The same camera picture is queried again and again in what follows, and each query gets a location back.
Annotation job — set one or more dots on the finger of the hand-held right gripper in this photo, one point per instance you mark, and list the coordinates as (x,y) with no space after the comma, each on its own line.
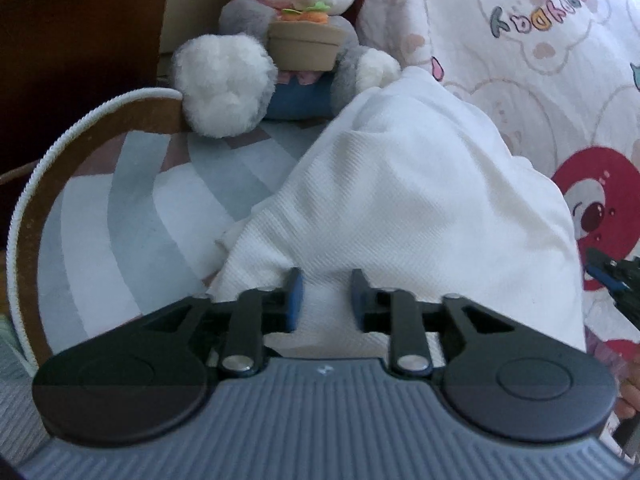
(602,277)
(600,255)

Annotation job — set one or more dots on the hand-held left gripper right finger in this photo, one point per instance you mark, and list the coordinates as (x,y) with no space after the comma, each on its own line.
(357,300)

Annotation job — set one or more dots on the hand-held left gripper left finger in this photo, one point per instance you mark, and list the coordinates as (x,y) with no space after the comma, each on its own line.
(296,300)

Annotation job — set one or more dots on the white baby garment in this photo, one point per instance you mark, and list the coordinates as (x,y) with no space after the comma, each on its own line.
(400,200)

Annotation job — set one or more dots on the white red bear print quilt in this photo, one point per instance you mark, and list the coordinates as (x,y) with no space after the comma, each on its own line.
(540,85)

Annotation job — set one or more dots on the striped panda print bed sheet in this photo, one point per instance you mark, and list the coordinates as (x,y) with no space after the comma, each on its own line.
(125,210)

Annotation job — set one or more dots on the blue cushion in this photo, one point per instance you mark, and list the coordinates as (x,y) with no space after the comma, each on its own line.
(300,100)

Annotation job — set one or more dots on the grey white plush rabbit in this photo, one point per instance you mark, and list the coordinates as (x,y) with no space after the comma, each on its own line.
(220,80)

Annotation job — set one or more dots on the dark wooden headboard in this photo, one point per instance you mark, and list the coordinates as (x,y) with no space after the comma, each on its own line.
(75,60)

